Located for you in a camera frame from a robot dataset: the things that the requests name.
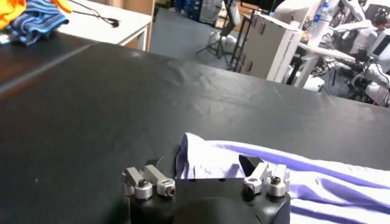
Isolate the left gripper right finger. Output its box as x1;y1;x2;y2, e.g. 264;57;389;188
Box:
238;154;291;198

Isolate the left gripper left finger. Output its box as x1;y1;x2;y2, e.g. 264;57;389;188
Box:
121;156;177;200

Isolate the lavender t-shirt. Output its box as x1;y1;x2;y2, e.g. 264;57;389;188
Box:
175;132;390;224

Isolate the black table cover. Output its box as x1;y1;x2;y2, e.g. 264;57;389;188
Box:
0;32;390;224

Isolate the tall white cardboard box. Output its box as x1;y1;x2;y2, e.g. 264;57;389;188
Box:
240;13;303;83

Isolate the small white standing desk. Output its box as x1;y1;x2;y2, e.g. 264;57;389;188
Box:
291;41;356;89

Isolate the small white dome base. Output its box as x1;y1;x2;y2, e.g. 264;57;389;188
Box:
208;30;239;50

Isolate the black tripod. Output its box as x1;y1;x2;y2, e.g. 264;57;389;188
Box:
196;0;242;67

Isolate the white table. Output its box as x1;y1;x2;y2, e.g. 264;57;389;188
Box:
56;0;153;52

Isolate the blue capped water bottle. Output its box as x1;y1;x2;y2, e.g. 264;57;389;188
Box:
313;1;332;24

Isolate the white humanoid robot black panel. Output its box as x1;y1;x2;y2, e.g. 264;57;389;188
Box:
365;29;390;74

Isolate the blue striped garment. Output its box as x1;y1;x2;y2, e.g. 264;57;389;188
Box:
5;0;70;46

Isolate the orange garment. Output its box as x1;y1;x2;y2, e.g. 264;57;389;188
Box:
0;0;74;31

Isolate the black looped cable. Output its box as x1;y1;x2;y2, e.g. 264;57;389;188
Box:
68;0;121;28

